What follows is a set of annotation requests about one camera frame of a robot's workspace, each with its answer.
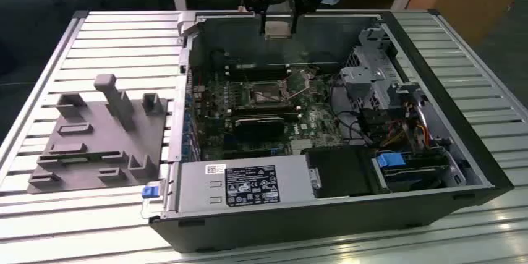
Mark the black RAM slot bank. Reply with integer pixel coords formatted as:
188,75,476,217
224,61,292,81
232,106,300,121

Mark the coloured wire bundle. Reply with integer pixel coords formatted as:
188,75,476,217
382,118,432,150

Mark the green motherboard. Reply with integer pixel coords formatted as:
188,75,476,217
192,62,348,161

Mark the black fan shroud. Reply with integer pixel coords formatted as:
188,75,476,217
303,146,382,198

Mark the blue case latch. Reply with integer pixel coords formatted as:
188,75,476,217
140,185,160,200

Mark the blue disk carrier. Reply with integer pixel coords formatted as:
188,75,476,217
374,151,451,186

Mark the metal drive cage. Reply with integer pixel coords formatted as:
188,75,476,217
339,27,416,111

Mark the silver chipset heatsink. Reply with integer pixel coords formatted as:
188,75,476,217
291,140,314,153

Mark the grey parts rack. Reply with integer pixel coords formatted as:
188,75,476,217
26,73,170,195

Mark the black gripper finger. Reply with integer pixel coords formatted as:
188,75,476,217
290,0,322,35
236,0,271,36

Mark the grey power supply unit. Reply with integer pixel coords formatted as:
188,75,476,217
175,155,319,213

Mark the silver square CPU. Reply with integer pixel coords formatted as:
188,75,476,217
264,21,294,41

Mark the CPU socket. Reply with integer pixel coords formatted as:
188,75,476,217
243,80,290,107

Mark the black open PC case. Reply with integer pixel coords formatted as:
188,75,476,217
148,9,516,254

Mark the black graphics card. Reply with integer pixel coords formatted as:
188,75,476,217
232,117,287,142

